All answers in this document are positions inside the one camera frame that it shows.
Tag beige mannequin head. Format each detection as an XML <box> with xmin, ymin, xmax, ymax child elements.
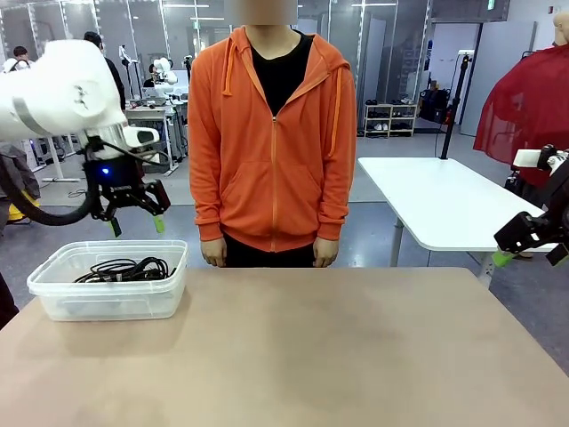
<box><xmin>552</xmin><ymin>11</ymin><xmax>569</xmax><ymax>48</ymax></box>

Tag yellow fabric item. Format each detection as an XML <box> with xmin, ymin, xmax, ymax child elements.
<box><xmin>7</xmin><ymin>202</ymin><xmax>32</xmax><ymax>223</ymax></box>

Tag wooden shoe rack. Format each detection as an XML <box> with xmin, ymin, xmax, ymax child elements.
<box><xmin>363</xmin><ymin>102</ymin><xmax>420</xmax><ymax>139</ymax></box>

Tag red sheer cape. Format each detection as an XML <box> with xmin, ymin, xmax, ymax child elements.
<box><xmin>473</xmin><ymin>44</ymin><xmax>569</xmax><ymax>196</ymax></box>

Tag person's left forearm orange sleeve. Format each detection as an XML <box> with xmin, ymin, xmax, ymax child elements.
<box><xmin>313</xmin><ymin>164</ymin><xmax>357</xmax><ymax>244</ymax></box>

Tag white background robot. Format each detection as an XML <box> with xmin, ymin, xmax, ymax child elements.
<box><xmin>150</xmin><ymin>56</ymin><xmax>180</xmax><ymax>98</ymax></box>

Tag gray jacket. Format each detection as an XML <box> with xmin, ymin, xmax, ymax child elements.
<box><xmin>0</xmin><ymin>141</ymin><xmax>42</xmax><ymax>205</ymax></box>

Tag thin black cable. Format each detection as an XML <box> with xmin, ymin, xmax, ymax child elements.
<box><xmin>88</xmin><ymin>258</ymin><xmax>152</xmax><ymax>282</ymax></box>

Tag person's right hand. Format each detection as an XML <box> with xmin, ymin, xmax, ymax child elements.
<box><xmin>200</xmin><ymin>238</ymin><xmax>227</xmax><ymax>268</ymax></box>

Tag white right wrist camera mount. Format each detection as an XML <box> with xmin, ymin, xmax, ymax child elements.
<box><xmin>513</xmin><ymin>149</ymin><xmax>569</xmax><ymax>173</ymax></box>

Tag man in black jacket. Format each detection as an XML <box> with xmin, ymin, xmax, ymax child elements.
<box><xmin>84</xmin><ymin>30</ymin><xmax>128</xmax><ymax>112</ymax></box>

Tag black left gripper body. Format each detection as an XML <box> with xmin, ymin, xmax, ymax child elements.
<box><xmin>86</xmin><ymin>155</ymin><xmax>144</xmax><ymax>202</ymax></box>

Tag black equipment bags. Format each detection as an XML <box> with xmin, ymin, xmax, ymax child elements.
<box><xmin>419</xmin><ymin>87</ymin><xmax>453</xmax><ymax>125</ymax></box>

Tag white background desk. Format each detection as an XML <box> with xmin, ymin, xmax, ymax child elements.
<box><xmin>33</xmin><ymin>133</ymin><xmax>84</xmax><ymax>184</ymax></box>

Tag gray workbench desk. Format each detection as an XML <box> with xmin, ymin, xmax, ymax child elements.
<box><xmin>124</xmin><ymin>100</ymin><xmax>188</xmax><ymax>175</ymax></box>

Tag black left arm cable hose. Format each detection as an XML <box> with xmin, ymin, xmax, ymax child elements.
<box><xmin>0</xmin><ymin>150</ymin><xmax>101</xmax><ymax>227</ymax></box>

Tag white side table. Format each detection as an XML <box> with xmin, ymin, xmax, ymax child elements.
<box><xmin>357</xmin><ymin>156</ymin><xmax>564</xmax><ymax>286</ymax></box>

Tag person's right forearm orange sleeve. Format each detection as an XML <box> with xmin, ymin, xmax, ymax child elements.
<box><xmin>188</xmin><ymin>164</ymin><xmax>228</xmax><ymax>244</ymax></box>

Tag person's left hand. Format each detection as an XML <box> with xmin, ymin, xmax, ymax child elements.
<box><xmin>313</xmin><ymin>238</ymin><xmax>338</xmax><ymax>268</ymax></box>

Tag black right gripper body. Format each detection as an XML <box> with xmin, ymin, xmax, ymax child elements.
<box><xmin>533</xmin><ymin>162</ymin><xmax>569</xmax><ymax>244</ymax></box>

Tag bystander in dark clothes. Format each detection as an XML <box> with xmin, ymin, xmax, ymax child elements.
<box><xmin>0</xmin><ymin>269</ymin><xmax>21</xmax><ymax>331</ymax></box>

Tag person in orange hoodie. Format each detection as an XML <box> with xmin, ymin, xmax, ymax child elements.
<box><xmin>187</xmin><ymin>0</ymin><xmax>357</xmax><ymax>269</ymax></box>

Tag black tripod stand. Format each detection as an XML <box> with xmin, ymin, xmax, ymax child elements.
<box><xmin>439</xmin><ymin>51</ymin><xmax>475</xmax><ymax>161</ymax></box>

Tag clear plastic storage bin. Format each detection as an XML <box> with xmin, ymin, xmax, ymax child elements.
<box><xmin>26</xmin><ymin>239</ymin><xmax>190</xmax><ymax>322</ymax></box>

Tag black bag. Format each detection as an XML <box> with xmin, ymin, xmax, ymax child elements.
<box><xmin>504</xmin><ymin>171</ymin><xmax>549</xmax><ymax>209</ymax></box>

